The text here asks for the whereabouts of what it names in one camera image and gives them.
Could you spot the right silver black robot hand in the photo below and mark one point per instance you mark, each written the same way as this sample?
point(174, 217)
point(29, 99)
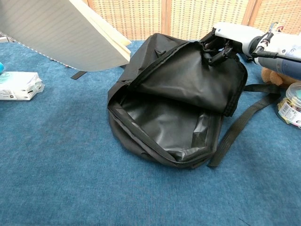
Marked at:
point(232, 33)

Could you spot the black backpack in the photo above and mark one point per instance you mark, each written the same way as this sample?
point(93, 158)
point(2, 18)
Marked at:
point(188, 77)

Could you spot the white yellow spiral notebook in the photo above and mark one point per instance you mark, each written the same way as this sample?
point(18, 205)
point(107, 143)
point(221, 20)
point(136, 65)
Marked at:
point(58, 33)

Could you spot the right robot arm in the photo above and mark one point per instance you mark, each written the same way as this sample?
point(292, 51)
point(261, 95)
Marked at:
point(282, 61)

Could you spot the woven wooden folding screen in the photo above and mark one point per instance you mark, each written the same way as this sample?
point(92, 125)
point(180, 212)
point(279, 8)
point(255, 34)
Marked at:
point(183, 16)

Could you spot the brown plush toy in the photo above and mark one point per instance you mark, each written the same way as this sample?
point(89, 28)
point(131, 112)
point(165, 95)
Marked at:
point(275, 78)

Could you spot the clear jar of clips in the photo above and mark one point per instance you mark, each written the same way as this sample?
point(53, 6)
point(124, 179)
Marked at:
point(292, 106)

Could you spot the blue carpet table cover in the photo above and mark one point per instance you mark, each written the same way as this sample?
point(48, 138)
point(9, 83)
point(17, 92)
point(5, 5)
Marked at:
point(58, 153)

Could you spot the tissue packet bundle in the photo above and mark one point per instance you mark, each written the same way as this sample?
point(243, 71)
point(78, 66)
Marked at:
point(16, 84)

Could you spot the long blue wrap box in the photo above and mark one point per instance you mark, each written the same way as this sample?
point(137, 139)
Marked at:
point(1, 67)

